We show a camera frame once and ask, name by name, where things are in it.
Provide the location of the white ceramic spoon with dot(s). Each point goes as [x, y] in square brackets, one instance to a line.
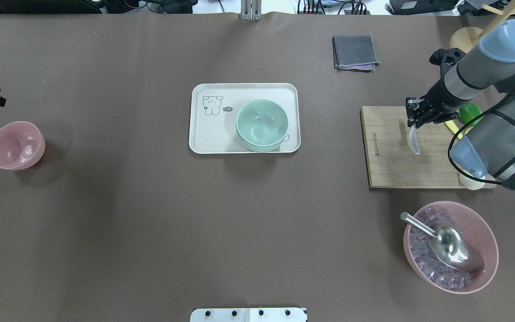
[412, 140]

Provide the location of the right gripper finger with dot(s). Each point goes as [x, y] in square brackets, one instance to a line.
[419, 122]
[411, 121]

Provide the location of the metal ice scoop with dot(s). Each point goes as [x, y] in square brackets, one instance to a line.
[448, 245]

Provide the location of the cream tray with dog print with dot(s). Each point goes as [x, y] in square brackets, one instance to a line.
[215, 106]

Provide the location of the white mounting plate with screws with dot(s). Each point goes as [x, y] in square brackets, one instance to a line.
[257, 314]

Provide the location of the small pink bowl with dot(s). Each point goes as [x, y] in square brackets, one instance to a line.
[22, 145]

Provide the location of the yellow plastic knife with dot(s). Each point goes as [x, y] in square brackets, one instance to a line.
[451, 125]

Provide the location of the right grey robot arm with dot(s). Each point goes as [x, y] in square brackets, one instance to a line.
[489, 147]

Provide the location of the metal camera post base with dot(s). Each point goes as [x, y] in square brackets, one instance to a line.
[251, 10]

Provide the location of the bamboo cutting board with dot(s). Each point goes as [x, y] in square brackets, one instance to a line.
[392, 163]

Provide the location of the large pink bowl with ice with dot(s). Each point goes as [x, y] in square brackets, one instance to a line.
[475, 231]

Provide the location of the wooden mug tree stand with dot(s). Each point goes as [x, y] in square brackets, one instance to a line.
[466, 38]

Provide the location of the green lime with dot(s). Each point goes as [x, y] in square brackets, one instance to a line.
[469, 111]

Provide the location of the folded grey cloth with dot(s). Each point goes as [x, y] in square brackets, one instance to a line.
[354, 53]

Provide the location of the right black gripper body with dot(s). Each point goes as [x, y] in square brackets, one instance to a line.
[439, 101]

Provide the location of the green bowl stack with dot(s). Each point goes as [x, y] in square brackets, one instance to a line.
[262, 125]

